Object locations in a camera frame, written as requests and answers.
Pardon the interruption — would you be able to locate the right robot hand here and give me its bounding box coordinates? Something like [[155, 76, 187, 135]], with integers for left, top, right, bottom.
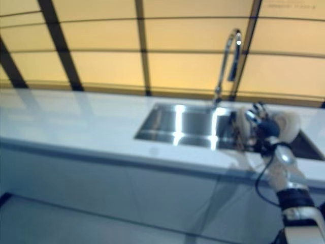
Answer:
[[245, 101, 281, 156]]

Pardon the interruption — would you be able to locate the chrome gooseneck kitchen faucet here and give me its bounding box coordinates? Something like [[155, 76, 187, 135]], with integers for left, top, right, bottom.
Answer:
[[212, 28, 243, 106]]

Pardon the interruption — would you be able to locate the stainless steel sink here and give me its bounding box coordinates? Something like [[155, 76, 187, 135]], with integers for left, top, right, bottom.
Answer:
[[134, 101, 325, 161]]

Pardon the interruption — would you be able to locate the white cabinet door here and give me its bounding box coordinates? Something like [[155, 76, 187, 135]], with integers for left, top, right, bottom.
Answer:
[[126, 157, 216, 227], [0, 142, 143, 217], [210, 172, 282, 229]]

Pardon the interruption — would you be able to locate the yellow panelled window screen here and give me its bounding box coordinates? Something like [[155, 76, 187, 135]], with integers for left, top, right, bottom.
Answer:
[[0, 0, 325, 107]]

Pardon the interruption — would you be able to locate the black wire dish drying rack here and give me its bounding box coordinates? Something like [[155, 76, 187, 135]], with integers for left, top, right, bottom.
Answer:
[[228, 111, 293, 153]]

